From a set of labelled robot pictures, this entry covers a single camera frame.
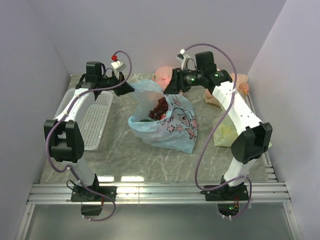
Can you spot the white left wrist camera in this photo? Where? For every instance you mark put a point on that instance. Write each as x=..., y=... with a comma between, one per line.
x=118, y=65

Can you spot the pink tied plastic bag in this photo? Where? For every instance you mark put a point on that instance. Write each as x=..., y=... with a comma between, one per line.
x=163, y=76

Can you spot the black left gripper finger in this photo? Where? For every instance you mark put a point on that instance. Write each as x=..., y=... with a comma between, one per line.
x=121, y=90
x=125, y=83

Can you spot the aluminium front rail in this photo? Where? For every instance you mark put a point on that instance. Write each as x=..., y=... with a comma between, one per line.
x=154, y=193

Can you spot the dark red fake grapes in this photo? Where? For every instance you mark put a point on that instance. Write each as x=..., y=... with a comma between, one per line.
x=159, y=112

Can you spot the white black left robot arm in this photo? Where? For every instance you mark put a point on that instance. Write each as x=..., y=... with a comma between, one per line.
x=64, y=144

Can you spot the blue printed plastic bag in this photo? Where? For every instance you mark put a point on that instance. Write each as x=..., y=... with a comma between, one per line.
x=176, y=131

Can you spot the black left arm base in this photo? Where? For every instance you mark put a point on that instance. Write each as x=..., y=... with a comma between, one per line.
x=91, y=203

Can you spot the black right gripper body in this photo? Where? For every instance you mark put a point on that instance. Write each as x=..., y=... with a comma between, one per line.
x=187, y=79

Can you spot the white plastic perforated basket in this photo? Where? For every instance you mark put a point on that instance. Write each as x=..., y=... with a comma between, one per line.
x=90, y=113

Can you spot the orange tied plastic bag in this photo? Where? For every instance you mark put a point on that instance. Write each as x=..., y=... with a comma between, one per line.
x=242, y=87

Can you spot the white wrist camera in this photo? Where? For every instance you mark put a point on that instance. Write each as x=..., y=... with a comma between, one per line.
x=118, y=65
x=183, y=57

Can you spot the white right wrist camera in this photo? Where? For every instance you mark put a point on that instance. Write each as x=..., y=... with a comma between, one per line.
x=183, y=57

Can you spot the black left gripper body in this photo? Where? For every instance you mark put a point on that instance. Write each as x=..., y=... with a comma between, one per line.
x=108, y=82

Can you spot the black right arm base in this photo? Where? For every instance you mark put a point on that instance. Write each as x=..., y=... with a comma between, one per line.
x=233, y=200

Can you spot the green yellow tied plastic bag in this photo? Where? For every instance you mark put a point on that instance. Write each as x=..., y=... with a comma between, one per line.
x=225, y=133

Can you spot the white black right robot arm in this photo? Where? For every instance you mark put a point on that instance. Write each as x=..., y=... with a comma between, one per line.
x=253, y=135

